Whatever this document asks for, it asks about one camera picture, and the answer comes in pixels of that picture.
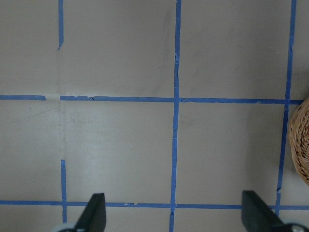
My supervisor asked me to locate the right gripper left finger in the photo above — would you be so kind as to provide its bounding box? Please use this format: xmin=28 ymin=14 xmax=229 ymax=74
xmin=73 ymin=193 xmax=106 ymax=232

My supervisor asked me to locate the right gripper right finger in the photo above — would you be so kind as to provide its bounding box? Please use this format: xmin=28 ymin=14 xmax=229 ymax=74
xmin=241 ymin=190 xmax=290 ymax=232

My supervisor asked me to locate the wicker basket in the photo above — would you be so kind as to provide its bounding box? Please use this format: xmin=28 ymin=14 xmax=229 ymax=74
xmin=288 ymin=98 xmax=309 ymax=185

